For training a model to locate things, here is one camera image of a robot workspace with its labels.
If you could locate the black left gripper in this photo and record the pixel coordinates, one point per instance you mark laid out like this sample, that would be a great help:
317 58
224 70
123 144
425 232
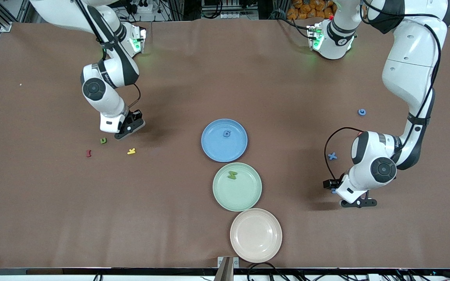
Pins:
332 183

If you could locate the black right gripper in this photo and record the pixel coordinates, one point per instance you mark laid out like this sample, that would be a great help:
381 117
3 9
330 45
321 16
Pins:
135 116

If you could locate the blue foam letter X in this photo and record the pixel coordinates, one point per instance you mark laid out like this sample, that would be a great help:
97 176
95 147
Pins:
332 156

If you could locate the blue foam letter G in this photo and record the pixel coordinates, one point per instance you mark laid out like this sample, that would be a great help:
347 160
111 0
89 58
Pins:
359 112

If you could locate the blue foam letter Q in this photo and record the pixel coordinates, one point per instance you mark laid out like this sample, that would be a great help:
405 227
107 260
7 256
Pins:
224 134

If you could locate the green foam letter N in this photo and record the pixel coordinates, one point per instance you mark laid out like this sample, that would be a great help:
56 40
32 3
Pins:
232 175

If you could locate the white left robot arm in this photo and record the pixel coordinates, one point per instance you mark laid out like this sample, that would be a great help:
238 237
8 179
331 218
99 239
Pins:
408 70

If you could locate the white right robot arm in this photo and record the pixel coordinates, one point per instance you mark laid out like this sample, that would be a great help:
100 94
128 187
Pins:
104 89

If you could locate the blue round plate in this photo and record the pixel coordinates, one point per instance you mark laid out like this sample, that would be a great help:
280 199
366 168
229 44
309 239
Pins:
217 144

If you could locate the beige round plate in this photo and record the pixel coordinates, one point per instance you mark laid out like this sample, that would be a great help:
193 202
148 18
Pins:
256 235

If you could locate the green round plate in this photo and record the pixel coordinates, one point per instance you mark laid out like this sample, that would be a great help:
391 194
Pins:
240 195

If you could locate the white power strip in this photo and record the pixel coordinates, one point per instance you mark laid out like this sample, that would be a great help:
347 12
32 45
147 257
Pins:
236 15
143 8

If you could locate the bag of orange fruits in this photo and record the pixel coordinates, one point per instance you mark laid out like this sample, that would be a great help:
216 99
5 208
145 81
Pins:
311 8

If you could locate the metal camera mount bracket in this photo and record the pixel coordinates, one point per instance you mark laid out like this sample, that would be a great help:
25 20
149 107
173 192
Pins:
227 269

